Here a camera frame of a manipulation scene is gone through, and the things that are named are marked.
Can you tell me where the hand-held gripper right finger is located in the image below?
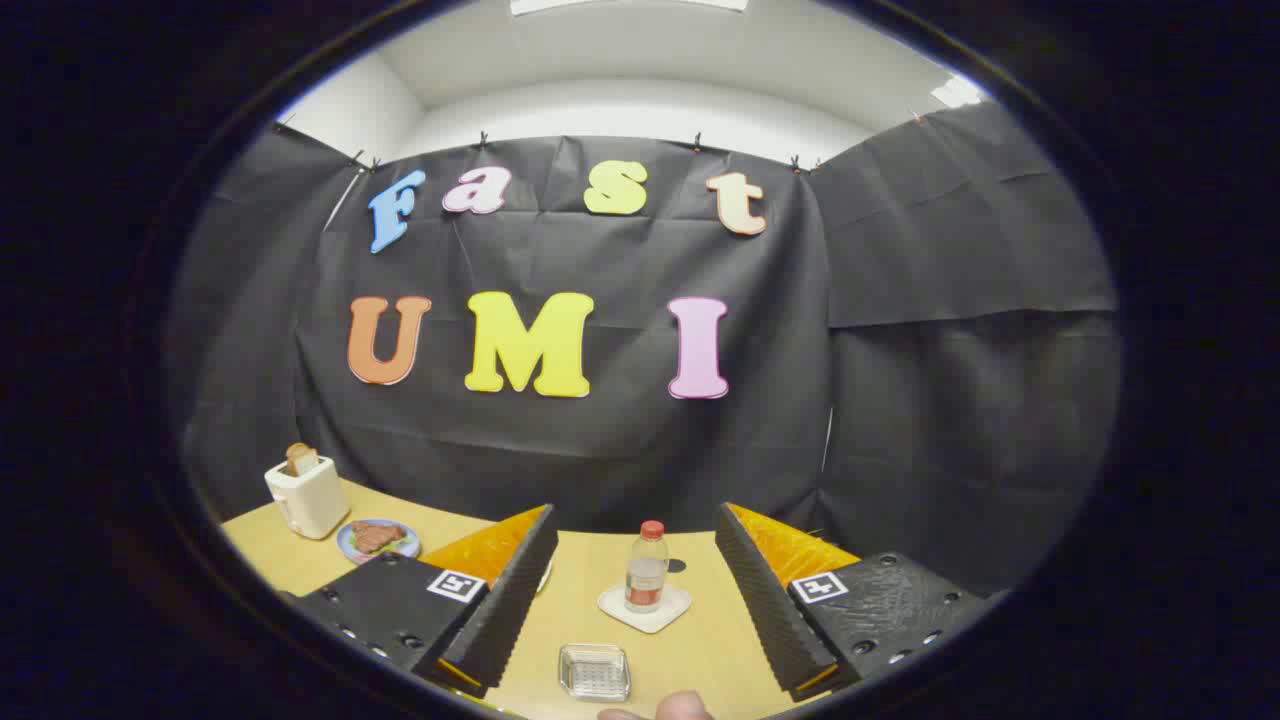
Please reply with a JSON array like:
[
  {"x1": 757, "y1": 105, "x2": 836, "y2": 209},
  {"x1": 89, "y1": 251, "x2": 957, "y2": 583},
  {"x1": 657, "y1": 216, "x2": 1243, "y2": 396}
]
[{"x1": 714, "y1": 502, "x2": 1011, "y2": 703}]

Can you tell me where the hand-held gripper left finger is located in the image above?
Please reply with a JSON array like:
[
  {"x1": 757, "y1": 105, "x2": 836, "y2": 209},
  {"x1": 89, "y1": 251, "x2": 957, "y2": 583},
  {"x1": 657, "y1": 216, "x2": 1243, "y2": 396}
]
[{"x1": 293, "y1": 503, "x2": 559, "y2": 699}]

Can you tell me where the white square coaster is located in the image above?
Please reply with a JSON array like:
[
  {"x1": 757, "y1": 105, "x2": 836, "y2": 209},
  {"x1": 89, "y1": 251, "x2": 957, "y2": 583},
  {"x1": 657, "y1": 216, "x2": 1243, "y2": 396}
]
[{"x1": 597, "y1": 582, "x2": 693, "y2": 635}]

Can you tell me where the clear red-capped water bottle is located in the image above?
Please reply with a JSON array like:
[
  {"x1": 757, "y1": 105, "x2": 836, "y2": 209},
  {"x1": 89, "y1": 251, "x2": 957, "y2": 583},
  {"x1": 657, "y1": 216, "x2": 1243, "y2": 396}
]
[{"x1": 625, "y1": 520, "x2": 670, "y2": 614}]

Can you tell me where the cooked steak piece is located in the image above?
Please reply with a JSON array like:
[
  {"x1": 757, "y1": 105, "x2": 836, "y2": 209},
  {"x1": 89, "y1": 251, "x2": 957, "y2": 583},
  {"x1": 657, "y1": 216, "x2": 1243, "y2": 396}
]
[{"x1": 350, "y1": 521, "x2": 409, "y2": 556}]

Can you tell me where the small blue plate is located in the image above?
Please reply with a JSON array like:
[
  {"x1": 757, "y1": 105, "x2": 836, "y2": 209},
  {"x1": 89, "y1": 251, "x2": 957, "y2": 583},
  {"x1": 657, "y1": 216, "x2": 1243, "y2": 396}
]
[{"x1": 336, "y1": 518, "x2": 422, "y2": 566}]

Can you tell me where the cream toaster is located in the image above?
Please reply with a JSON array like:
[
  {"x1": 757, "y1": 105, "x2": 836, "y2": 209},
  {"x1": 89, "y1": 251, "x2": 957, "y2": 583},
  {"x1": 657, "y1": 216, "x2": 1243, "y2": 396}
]
[{"x1": 264, "y1": 455, "x2": 351, "y2": 541}]

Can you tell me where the ceiling light panel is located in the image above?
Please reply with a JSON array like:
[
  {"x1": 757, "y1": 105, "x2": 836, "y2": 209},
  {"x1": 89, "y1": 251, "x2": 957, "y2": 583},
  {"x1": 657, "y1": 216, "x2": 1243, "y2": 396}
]
[
  {"x1": 930, "y1": 76, "x2": 989, "y2": 109},
  {"x1": 510, "y1": 0, "x2": 749, "y2": 15}
]

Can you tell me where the metal wire cutlery basket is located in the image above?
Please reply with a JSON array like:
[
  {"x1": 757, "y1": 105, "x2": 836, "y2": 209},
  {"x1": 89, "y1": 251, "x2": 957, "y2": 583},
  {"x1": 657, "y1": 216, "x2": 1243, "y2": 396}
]
[{"x1": 558, "y1": 643, "x2": 632, "y2": 703}]

